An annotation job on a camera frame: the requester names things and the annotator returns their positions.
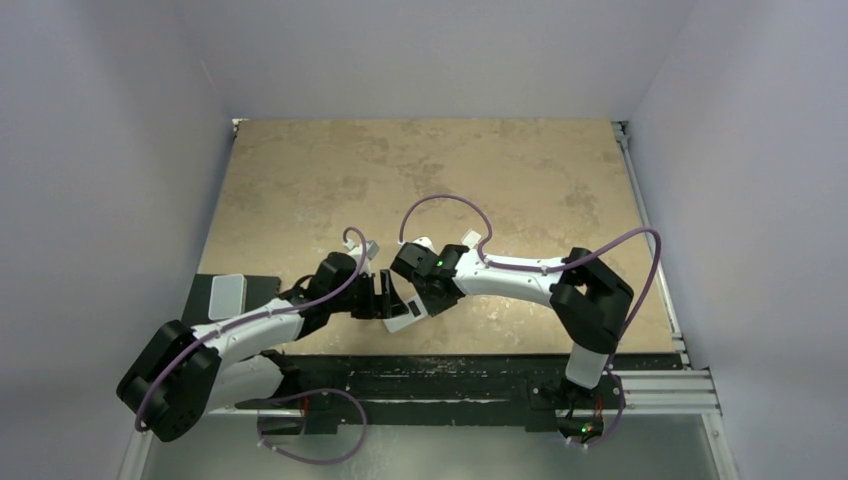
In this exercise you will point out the white plastic box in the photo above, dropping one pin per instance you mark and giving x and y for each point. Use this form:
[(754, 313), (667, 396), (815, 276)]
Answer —
[(227, 297)]

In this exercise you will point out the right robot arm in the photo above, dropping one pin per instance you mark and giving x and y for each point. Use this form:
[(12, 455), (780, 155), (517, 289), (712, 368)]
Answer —
[(590, 300)]

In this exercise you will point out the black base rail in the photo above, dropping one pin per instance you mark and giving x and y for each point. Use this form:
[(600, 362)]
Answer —
[(496, 390)]

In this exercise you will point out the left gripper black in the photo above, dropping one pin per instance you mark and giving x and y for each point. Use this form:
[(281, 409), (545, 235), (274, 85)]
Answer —
[(374, 307)]

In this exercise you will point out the aluminium frame rail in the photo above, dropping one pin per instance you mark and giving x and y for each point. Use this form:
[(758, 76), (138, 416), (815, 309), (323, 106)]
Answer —
[(684, 391)]

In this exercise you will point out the white battery cover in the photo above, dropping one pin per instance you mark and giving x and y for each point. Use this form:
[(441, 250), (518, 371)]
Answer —
[(471, 239)]

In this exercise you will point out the red white remote control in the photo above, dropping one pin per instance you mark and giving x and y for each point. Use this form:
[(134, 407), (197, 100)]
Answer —
[(416, 312)]

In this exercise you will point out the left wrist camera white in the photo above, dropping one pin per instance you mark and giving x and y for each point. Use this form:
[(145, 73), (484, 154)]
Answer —
[(362, 251)]

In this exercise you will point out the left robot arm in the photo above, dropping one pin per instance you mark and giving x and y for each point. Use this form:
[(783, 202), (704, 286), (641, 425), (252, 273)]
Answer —
[(183, 372)]

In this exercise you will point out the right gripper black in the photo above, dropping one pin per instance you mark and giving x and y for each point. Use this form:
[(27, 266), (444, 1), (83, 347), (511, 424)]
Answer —
[(411, 281)]

